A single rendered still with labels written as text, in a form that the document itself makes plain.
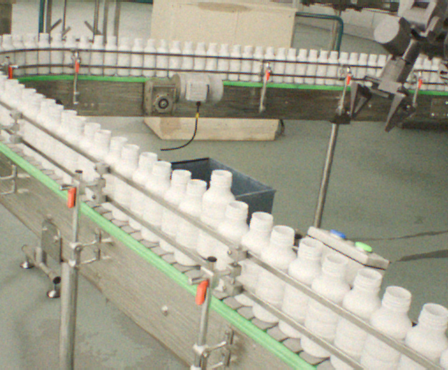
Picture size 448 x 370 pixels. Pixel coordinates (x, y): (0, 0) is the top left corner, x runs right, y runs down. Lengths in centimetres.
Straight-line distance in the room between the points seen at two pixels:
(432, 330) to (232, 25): 478
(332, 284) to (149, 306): 48
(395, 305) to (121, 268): 67
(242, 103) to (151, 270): 194
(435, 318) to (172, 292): 55
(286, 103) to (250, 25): 242
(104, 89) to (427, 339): 224
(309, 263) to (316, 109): 236
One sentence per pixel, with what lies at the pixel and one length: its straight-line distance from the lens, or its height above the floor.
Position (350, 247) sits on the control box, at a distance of 120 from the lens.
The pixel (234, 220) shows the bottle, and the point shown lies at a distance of 117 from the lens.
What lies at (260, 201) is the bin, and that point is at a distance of 190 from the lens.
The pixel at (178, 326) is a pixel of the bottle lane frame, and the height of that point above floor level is 89.
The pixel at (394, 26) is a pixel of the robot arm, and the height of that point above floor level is 148.
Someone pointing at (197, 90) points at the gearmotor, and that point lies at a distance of 291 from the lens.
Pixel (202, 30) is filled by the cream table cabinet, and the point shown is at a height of 93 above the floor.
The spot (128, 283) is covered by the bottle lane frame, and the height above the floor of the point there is 90.
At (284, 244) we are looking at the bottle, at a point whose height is 115.
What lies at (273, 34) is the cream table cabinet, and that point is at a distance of 576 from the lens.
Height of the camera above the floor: 159
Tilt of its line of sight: 20 degrees down
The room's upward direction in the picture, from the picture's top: 7 degrees clockwise
